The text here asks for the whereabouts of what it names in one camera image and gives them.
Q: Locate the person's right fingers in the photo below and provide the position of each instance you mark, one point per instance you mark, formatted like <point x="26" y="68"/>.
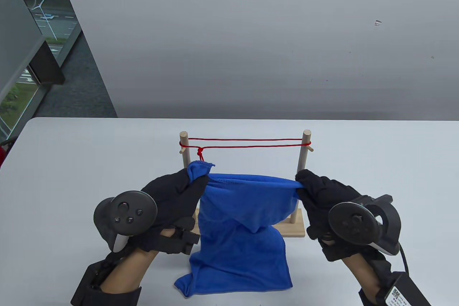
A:
<point x="307" y="182"/>

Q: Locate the wooden drying rack stand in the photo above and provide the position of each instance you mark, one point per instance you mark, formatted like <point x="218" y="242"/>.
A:
<point x="294" y="229"/>

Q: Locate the person's right hand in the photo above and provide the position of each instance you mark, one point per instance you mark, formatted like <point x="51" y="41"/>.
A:
<point x="317" y="202"/>

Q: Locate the black hand controller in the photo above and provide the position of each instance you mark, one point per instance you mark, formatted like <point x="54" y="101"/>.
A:
<point x="358" y="225"/>
<point x="131" y="212"/>

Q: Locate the red object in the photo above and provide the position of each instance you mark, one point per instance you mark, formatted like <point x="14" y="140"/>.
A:
<point x="2" y="157"/>

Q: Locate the person's left forearm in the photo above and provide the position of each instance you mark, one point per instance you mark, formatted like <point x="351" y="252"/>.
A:
<point x="125" y="270"/>

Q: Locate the black left hand controller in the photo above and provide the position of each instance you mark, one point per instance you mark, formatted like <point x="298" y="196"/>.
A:
<point x="131" y="212"/>

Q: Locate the person's left fingers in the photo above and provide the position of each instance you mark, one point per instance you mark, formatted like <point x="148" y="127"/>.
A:
<point x="193" y="187"/>

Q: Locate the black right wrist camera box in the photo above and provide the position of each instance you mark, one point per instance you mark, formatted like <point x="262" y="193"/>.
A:
<point x="407" y="290"/>

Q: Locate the blue cloth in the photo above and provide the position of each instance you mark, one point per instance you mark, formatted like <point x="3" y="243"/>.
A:
<point x="240" y="248"/>

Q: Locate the person's left hand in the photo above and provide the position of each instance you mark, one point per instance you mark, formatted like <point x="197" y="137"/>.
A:
<point x="172" y="198"/>

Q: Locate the black right hand controller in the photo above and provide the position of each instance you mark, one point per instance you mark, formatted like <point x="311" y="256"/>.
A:
<point x="358" y="225"/>

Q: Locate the dark grey window frame post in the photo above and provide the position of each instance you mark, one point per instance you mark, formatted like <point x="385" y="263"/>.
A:
<point x="45" y="65"/>

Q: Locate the person's right forearm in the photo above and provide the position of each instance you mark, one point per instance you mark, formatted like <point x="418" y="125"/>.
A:
<point x="362" y="273"/>

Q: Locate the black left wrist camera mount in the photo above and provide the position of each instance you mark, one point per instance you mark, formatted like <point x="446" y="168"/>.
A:
<point x="88" y="288"/>

